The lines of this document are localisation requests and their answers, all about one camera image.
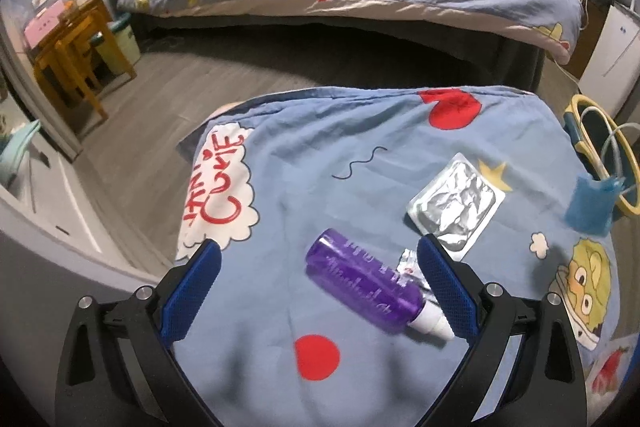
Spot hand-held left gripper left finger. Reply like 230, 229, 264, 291
55, 238, 223, 427

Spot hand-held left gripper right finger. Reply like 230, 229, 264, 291
416, 233, 589, 427

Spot purple plastic bottle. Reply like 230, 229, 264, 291
305, 228, 456, 342

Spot blue face mask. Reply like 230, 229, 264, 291
564, 127, 640, 237

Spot yellow rimmed trash bin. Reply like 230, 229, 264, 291
562, 94, 640, 215

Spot small crumpled silver wrapper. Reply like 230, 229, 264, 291
397, 249, 436, 293

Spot silver foil blister pack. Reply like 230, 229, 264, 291
406, 152, 506, 264

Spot white cabinet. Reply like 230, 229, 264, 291
0, 117, 171, 308

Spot blue printed table blanket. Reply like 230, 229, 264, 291
175, 84, 631, 427

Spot light teal plastic object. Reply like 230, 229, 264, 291
0, 119, 42, 188

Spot small bin with green lid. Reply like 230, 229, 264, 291
90, 14, 142, 76

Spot wooden side table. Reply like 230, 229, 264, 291
32, 0, 138, 120

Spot wooden nightstand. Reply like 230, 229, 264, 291
565, 0, 617, 81

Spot white appliance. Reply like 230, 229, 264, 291
579, 0, 640, 120

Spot pink box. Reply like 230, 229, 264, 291
24, 4, 68, 50

